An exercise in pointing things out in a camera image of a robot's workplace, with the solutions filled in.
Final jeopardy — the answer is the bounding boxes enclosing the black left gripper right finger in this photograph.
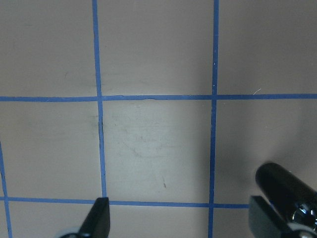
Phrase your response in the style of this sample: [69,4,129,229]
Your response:
[248,196,297,238]

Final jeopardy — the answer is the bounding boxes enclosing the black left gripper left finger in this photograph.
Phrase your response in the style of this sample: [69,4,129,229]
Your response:
[78,197,110,238]

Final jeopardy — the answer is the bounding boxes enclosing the dark glass wine bottle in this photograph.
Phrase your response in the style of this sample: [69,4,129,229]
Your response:
[255,163,317,232]

